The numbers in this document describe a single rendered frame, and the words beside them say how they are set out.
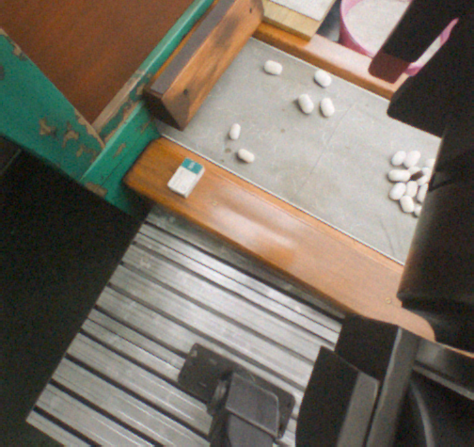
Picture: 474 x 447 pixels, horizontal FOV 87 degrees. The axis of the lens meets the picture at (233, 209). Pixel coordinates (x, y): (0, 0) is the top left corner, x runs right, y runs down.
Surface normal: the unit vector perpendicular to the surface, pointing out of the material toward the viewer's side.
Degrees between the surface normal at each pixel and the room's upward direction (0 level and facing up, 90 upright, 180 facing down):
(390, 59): 89
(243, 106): 0
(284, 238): 0
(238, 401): 60
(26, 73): 90
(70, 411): 0
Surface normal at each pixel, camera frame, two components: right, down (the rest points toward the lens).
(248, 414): 0.39, -0.88
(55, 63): 0.87, 0.48
